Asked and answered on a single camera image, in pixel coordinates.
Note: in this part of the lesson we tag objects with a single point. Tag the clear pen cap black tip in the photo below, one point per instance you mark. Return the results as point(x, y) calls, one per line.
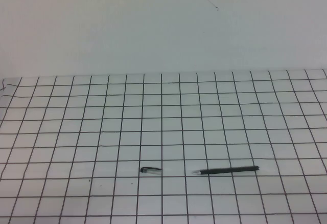
point(153, 172)

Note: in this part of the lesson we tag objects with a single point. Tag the black pen silver tip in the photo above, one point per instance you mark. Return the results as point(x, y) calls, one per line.
point(230, 170)

